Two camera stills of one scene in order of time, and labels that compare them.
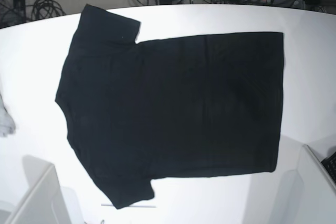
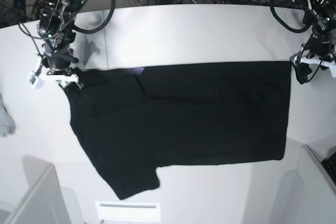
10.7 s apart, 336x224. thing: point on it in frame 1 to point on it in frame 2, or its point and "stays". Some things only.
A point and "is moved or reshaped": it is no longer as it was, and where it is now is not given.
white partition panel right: x=316 y=190 stays
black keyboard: x=329 y=163 stays
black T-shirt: x=182 y=106 is moved or reshaped
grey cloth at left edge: x=7 y=126 stays
